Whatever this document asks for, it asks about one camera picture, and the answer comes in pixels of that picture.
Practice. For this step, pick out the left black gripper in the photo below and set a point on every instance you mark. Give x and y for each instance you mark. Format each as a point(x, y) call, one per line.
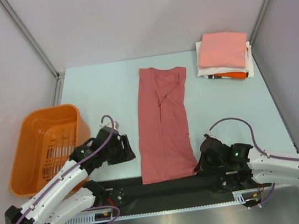
point(126, 153)

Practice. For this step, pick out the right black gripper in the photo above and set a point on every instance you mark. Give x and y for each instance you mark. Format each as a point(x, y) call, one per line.
point(202, 164)

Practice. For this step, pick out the red t shirt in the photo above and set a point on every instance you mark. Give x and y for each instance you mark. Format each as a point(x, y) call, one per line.
point(164, 140)

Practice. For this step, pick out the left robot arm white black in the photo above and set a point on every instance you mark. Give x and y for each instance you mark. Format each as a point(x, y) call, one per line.
point(67, 193)

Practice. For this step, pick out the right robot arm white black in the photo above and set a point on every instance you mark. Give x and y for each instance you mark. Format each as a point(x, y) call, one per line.
point(242, 165)

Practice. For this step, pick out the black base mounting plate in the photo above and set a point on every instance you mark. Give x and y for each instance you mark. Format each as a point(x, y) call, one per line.
point(134, 198)

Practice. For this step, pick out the orange plastic laundry basket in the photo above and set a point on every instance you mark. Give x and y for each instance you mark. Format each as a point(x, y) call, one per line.
point(47, 138)

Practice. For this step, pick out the folded orange white t shirt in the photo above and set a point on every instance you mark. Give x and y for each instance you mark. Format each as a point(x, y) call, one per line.
point(229, 75)

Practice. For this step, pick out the folded pink t shirt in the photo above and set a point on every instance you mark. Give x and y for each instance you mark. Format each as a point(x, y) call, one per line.
point(223, 49)

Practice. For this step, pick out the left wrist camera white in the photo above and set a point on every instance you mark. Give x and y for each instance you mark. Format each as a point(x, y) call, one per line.
point(113, 125)

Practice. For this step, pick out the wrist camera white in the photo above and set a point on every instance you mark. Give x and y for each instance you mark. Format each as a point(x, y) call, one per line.
point(208, 135)
point(113, 125)

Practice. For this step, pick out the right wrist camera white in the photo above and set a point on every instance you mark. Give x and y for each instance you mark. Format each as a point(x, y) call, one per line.
point(208, 135)

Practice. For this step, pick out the white slotted cable duct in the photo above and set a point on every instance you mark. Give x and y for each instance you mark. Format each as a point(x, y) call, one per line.
point(238, 198)

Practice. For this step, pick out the left aluminium frame post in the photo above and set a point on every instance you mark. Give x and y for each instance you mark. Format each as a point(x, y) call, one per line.
point(28, 37)

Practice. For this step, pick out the aluminium frame post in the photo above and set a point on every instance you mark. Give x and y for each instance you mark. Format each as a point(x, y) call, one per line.
point(28, 37)
point(267, 0)

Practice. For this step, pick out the right aluminium frame post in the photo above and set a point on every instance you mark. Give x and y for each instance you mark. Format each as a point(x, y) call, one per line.
point(267, 0)

